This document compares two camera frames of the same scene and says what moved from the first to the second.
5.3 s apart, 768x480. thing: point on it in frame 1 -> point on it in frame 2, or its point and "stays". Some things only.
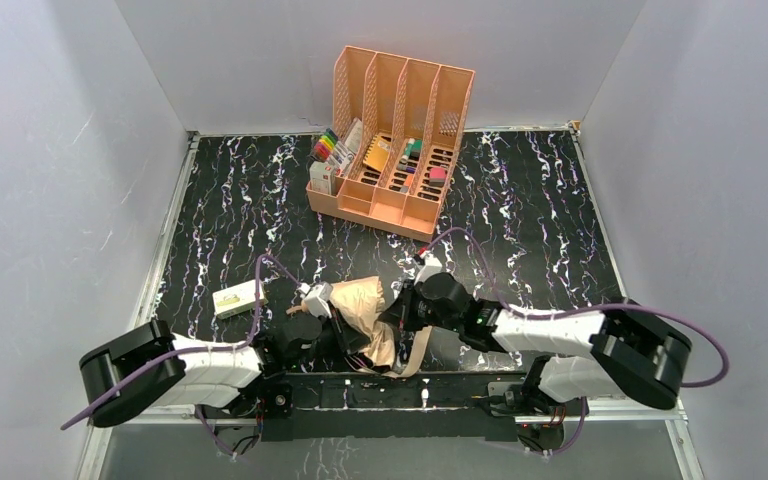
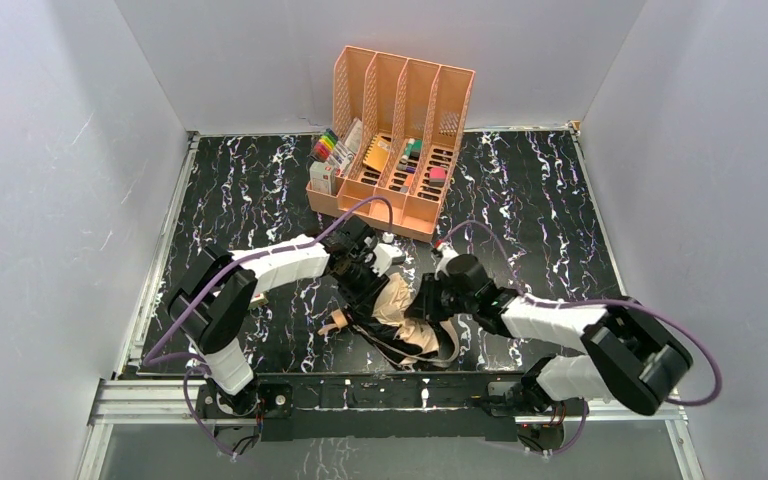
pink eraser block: (437, 177) stays
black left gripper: (343, 329) -> (363, 291)
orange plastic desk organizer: (400, 122) stays
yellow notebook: (377, 152) stays
